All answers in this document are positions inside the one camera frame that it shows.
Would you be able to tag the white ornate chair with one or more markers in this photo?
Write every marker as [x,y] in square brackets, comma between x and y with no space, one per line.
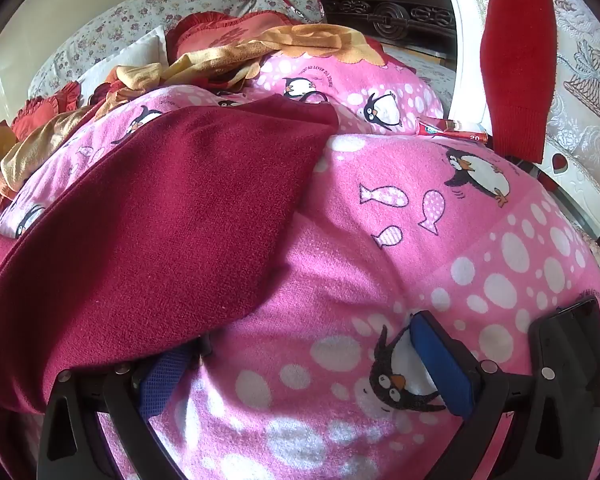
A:
[580,85]

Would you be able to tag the floral print pillow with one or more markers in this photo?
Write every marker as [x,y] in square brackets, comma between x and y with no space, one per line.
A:
[130,15]

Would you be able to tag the pink penguin print blanket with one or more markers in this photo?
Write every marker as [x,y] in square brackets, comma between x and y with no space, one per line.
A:
[380,240]

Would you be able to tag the red knitted sweater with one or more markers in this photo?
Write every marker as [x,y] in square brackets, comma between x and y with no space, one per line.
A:
[520,60]

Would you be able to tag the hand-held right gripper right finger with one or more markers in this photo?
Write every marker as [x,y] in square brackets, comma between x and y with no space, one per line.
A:
[445,370]

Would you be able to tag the dark carved wooden furniture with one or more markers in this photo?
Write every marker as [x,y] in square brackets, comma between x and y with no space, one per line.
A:
[390,10]

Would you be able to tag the white pillow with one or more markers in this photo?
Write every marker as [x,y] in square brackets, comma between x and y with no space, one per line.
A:
[140,50]

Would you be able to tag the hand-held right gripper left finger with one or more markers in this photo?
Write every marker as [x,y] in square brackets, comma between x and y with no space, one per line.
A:
[157,385]

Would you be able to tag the maroon fleece garment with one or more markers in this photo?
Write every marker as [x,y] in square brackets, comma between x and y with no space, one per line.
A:
[155,220]

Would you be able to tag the red ruffled cushion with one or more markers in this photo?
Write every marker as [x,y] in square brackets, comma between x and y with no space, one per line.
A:
[45,105]
[205,30]

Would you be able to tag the red snack packet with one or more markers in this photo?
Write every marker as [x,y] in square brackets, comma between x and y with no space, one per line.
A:
[450,130]

